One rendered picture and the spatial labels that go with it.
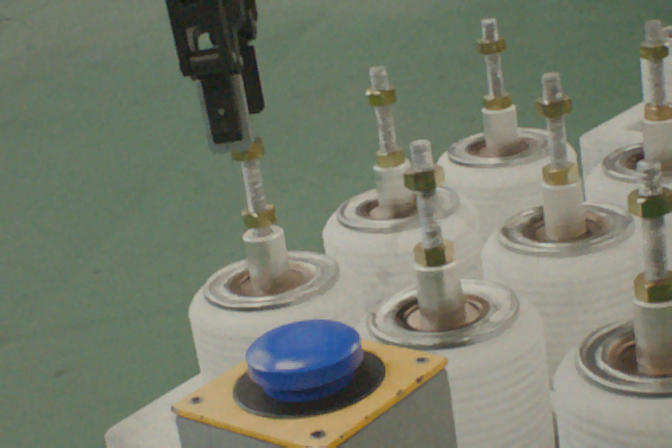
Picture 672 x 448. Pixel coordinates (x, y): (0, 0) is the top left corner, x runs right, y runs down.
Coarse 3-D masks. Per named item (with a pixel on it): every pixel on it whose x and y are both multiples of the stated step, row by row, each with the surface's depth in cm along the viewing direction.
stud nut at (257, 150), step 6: (258, 138) 69; (252, 144) 68; (258, 144) 68; (246, 150) 68; (252, 150) 68; (258, 150) 68; (264, 150) 69; (234, 156) 68; (240, 156) 68; (246, 156) 68; (252, 156) 68; (258, 156) 68
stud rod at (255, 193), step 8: (248, 160) 69; (256, 160) 69; (248, 168) 69; (256, 168) 69; (248, 176) 69; (256, 176) 69; (248, 184) 69; (256, 184) 69; (248, 192) 69; (256, 192) 69; (264, 192) 70; (248, 200) 70; (256, 200) 69; (264, 200) 70; (256, 208) 70; (264, 208) 70; (256, 232) 70; (264, 232) 70
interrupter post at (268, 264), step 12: (276, 228) 71; (252, 240) 70; (264, 240) 70; (276, 240) 70; (252, 252) 70; (264, 252) 70; (276, 252) 70; (252, 264) 70; (264, 264) 70; (276, 264) 70; (288, 264) 71; (252, 276) 71; (264, 276) 70; (276, 276) 70; (288, 276) 71; (264, 288) 71; (276, 288) 71
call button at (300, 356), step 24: (264, 336) 46; (288, 336) 45; (312, 336) 45; (336, 336) 45; (360, 336) 45; (264, 360) 44; (288, 360) 43; (312, 360) 43; (336, 360) 43; (360, 360) 44; (264, 384) 44; (288, 384) 43; (312, 384) 43; (336, 384) 44
